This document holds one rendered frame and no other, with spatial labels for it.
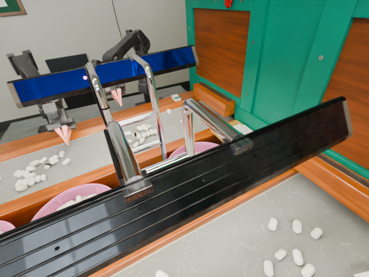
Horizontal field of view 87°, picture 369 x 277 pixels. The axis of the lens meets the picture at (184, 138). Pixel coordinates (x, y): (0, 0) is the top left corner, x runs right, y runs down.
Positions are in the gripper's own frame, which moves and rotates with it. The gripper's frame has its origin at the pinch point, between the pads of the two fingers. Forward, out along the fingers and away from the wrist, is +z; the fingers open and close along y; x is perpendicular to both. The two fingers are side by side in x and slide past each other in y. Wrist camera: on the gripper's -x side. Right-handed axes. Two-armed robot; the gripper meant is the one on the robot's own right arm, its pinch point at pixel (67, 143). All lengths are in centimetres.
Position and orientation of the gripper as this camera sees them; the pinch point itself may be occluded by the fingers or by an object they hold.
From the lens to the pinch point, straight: 95.0
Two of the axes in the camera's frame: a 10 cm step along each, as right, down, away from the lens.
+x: -2.6, 2.4, 9.4
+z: 3.8, 9.1, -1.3
